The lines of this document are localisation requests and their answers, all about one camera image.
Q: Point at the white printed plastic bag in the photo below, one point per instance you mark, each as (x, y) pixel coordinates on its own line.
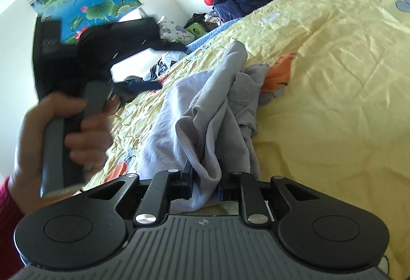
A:
(163, 65)

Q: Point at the dark bag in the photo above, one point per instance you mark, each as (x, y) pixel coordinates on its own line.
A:
(199, 17)

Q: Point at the green plastic stool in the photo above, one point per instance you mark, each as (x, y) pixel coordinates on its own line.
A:
(195, 29)

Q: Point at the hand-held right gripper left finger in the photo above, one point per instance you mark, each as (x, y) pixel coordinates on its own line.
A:
(187, 184)

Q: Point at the lavender lace-trimmed top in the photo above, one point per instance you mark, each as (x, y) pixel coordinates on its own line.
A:
(195, 113)

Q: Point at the window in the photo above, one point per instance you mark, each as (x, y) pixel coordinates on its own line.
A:
(141, 14)

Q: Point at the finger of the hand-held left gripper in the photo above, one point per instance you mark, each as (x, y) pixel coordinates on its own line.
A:
(141, 31)
(141, 86)

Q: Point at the lotus print roller blind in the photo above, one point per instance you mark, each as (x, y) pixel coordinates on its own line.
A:
(83, 1)

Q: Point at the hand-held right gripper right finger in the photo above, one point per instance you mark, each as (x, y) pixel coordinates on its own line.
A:
(228, 187)

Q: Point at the checkered cloth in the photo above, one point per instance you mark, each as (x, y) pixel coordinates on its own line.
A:
(214, 17)

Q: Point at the blue quilted blanket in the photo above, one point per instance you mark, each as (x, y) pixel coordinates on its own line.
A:
(205, 39)

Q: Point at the grey floral pillow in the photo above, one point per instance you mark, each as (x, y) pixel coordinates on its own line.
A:
(173, 30)

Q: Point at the yellow floral bedsheet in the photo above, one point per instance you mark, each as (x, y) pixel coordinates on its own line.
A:
(336, 75)

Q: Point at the person's left hand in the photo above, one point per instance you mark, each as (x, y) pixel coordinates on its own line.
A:
(32, 145)

